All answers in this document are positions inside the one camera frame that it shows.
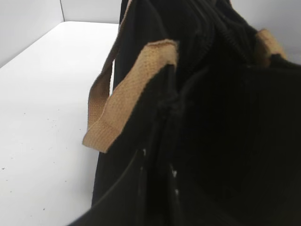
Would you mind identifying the black tote bag tan handles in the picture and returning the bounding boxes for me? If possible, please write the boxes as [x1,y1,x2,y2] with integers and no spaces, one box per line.
[73,0,301,226]

